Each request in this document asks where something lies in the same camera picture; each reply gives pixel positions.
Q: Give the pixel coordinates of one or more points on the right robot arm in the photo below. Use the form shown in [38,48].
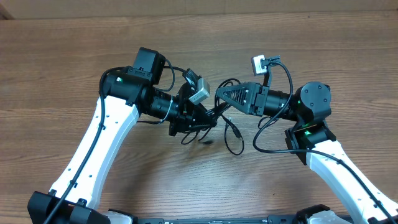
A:
[314,143]

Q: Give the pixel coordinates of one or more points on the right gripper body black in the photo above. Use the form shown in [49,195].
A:
[260,99]

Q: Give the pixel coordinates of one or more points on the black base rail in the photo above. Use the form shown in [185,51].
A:
[271,219]

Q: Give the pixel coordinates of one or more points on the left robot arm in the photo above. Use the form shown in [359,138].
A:
[125,93]

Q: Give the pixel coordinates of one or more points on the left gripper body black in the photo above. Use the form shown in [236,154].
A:
[184,116]

